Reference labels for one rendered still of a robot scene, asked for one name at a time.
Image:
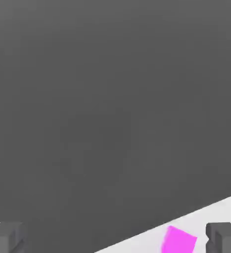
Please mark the small magenta cube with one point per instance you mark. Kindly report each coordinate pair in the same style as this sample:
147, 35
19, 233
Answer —
178, 241

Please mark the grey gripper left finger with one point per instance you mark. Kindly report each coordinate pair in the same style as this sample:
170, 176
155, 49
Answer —
4, 240

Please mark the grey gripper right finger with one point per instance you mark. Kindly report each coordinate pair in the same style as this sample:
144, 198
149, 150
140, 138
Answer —
225, 240

